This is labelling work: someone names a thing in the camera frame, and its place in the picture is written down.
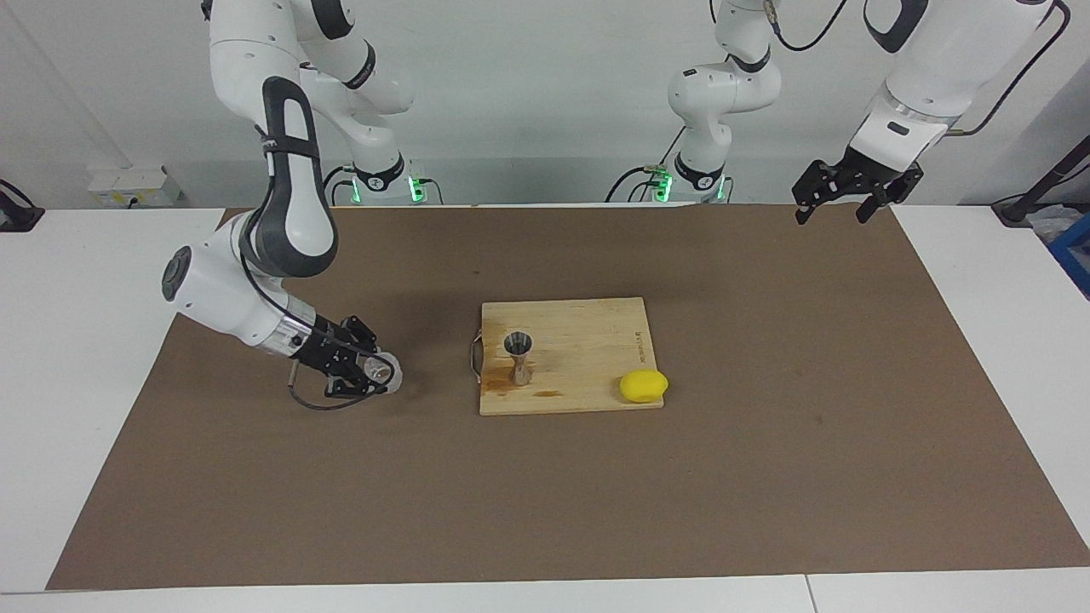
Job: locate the clear plastic bag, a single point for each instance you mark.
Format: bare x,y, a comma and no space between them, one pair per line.
1052,223

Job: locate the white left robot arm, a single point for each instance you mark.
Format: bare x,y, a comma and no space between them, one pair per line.
920,77

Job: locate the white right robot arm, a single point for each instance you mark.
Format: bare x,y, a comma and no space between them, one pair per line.
289,196

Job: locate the wooden cutting board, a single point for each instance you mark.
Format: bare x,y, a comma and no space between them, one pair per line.
588,358

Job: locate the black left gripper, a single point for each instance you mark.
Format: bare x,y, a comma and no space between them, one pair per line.
869,177

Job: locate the blue box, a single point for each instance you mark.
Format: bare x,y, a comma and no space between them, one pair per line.
1075,247

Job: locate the black stand foot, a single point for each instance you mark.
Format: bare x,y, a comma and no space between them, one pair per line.
17,214

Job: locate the yellow lemon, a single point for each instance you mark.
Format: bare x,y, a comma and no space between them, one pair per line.
643,386

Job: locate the white socket box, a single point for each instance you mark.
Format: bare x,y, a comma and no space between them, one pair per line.
128,183

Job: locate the black tripod leg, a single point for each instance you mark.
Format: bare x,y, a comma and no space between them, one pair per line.
1043,183

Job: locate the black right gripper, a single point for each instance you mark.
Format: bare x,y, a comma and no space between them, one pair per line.
330,349

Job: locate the brown table mat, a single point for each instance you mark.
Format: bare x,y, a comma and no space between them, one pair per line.
545,494

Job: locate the clear glass cup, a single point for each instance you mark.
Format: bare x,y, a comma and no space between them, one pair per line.
387,375

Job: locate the steel jigger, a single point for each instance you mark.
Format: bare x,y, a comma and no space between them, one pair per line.
519,362

